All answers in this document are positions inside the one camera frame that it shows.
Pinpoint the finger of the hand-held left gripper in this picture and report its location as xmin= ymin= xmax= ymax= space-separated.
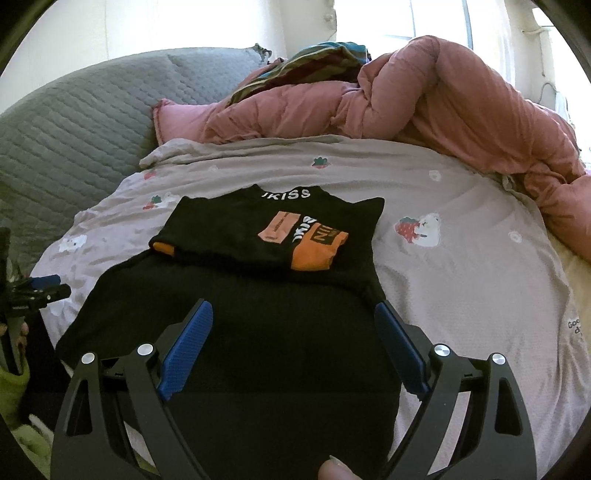
xmin=14 ymin=275 xmax=62 ymax=293
xmin=11 ymin=284 xmax=73 ymax=309

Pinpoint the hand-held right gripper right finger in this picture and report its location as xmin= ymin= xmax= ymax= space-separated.
xmin=374 ymin=300 xmax=539 ymax=480

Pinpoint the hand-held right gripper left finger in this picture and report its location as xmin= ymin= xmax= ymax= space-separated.
xmin=51 ymin=298 xmax=214 ymax=480

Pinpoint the black sweater with orange cuffs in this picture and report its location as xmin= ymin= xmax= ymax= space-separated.
xmin=55 ymin=184 xmax=401 ymax=480

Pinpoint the person's left forearm green sleeve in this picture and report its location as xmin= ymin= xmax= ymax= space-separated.
xmin=0 ymin=368 xmax=31 ymax=432

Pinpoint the person's left hand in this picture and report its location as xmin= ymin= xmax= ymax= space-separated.
xmin=17 ymin=322 xmax=31 ymax=371

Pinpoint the person's right hand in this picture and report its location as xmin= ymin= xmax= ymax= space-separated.
xmin=318 ymin=455 xmax=366 ymax=480

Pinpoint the printed pale pink bedsheet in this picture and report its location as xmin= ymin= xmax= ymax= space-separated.
xmin=30 ymin=135 xmax=585 ymax=480

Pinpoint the grey quilted headboard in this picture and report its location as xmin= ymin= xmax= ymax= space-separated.
xmin=0 ymin=44 xmax=274 ymax=278

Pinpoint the cream fuzzy blanket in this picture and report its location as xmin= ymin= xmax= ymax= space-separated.
xmin=550 ymin=231 xmax=591 ymax=326

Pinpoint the pink duvet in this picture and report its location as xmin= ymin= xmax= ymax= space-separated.
xmin=152 ymin=34 xmax=591 ymax=262

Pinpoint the striped cloth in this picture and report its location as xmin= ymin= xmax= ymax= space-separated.
xmin=228 ymin=41 xmax=373 ymax=105

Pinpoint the window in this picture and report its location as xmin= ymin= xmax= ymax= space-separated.
xmin=332 ymin=0 xmax=514 ymax=52

